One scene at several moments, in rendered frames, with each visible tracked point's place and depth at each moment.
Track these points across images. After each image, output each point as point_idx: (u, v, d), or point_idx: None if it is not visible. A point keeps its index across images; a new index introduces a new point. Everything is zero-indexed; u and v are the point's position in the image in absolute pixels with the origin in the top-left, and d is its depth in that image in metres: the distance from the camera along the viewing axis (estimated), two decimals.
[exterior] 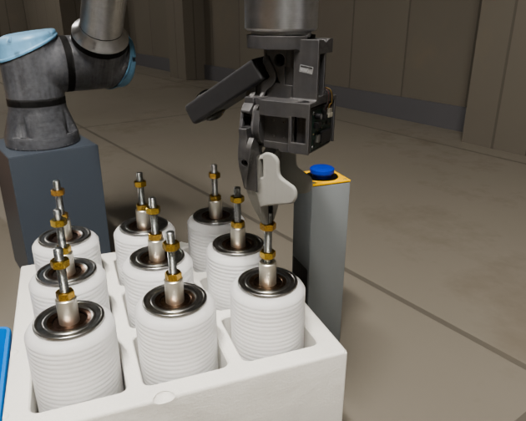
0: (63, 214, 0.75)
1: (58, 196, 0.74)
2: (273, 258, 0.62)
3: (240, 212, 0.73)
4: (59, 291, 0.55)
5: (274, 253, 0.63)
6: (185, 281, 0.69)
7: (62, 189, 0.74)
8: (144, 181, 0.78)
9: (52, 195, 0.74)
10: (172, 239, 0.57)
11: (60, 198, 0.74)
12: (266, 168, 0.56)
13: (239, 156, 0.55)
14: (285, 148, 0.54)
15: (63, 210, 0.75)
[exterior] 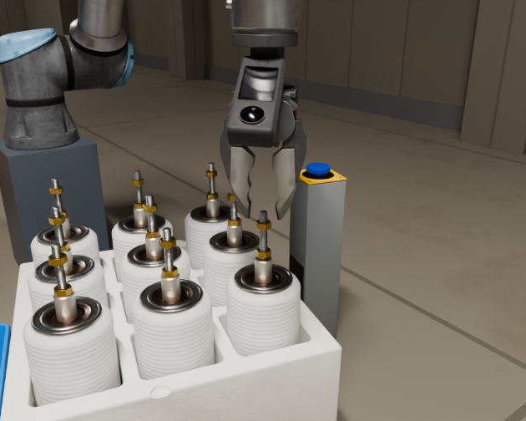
0: (63, 211, 0.76)
1: (57, 195, 0.75)
2: (256, 255, 0.64)
3: (237, 210, 0.73)
4: (58, 286, 0.56)
5: (260, 256, 0.63)
6: (182, 278, 0.70)
7: (60, 187, 0.75)
8: (141, 180, 0.78)
9: (51, 193, 0.75)
10: (169, 235, 0.58)
11: (58, 196, 0.75)
12: None
13: (305, 146, 0.57)
14: None
15: (62, 208, 0.76)
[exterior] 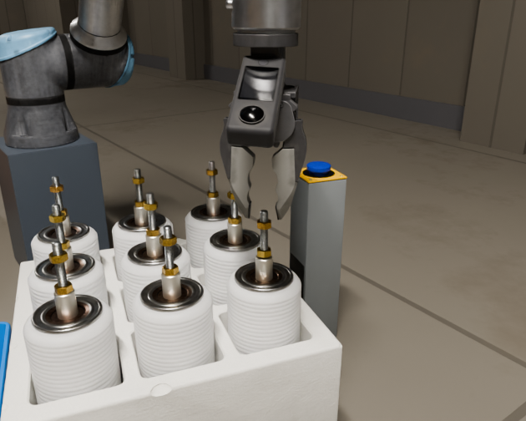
0: (63, 210, 0.76)
1: (57, 193, 0.75)
2: (268, 251, 0.65)
3: (237, 208, 0.73)
4: (58, 284, 0.56)
5: (261, 249, 0.65)
6: (183, 276, 0.70)
7: (60, 185, 0.75)
8: (141, 178, 0.78)
9: (51, 191, 0.75)
10: (169, 233, 0.58)
11: (58, 195, 0.75)
12: None
13: (305, 146, 0.57)
14: None
15: (62, 206, 0.76)
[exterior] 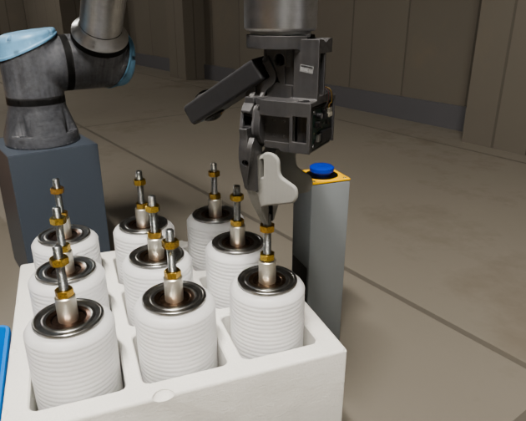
0: (63, 212, 0.75)
1: (58, 195, 0.74)
2: (260, 257, 0.63)
3: (240, 210, 0.73)
4: (58, 288, 0.55)
5: (262, 258, 0.62)
6: (184, 280, 0.69)
7: (61, 187, 0.74)
8: (143, 180, 0.78)
9: (52, 194, 0.74)
10: (171, 236, 0.57)
11: (59, 196, 0.74)
12: (267, 168, 0.56)
13: (240, 156, 0.55)
14: (285, 148, 0.54)
15: (63, 208, 0.75)
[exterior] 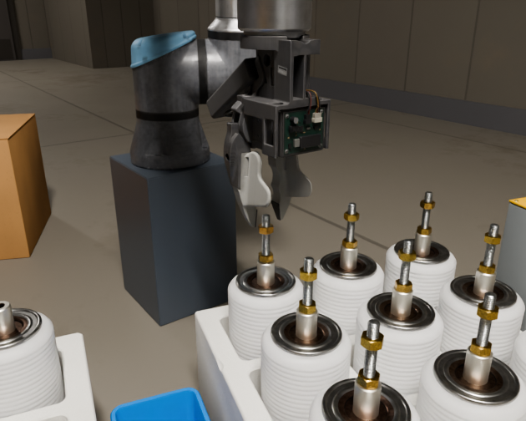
0: (270, 254, 0.62)
1: (267, 235, 0.61)
2: None
3: (493, 254, 0.60)
4: (365, 374, 0.42)
5: None
6: (440, 342, 0.57)
7: (271, 225, 0.61)
8: (357, 214, 0.65)
9: (260, 233, 0.61)
10: (493, 303, 0.44)
11: (268, 236, 0.61)
12: (250, 167, 0.56)
13: (224, 149, 0.56)
14: (265, 149, 0.53)
15: (269, 250, 0.62)
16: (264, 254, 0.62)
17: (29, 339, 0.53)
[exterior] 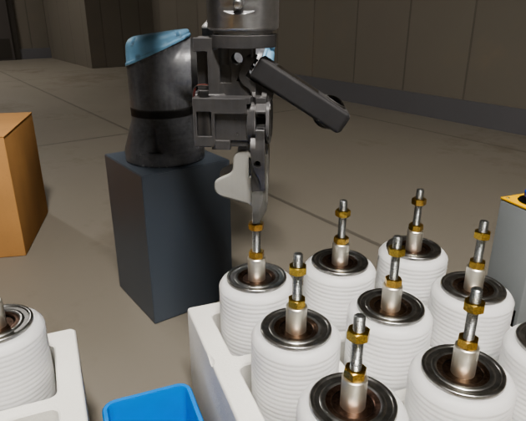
0: (260, 250, 0.63)
1: (260, 230, 0.62)
2: None
3: (483, 251, 0.60)
4: (351, 367, 0.42)
5: None
6: (429, 337, 0.57)
7: (261, 221, 0.62)
8: (348, 210, 0.65)
9: (255, 230, 0.61)
10: (480, 297, 0.45)
11: (260, 232, 0.62)
12: None
13: None
14: None
15: (260, 246, 0.63)
16: (257, 251, 0.63)
17: (20, 334, 0.53)
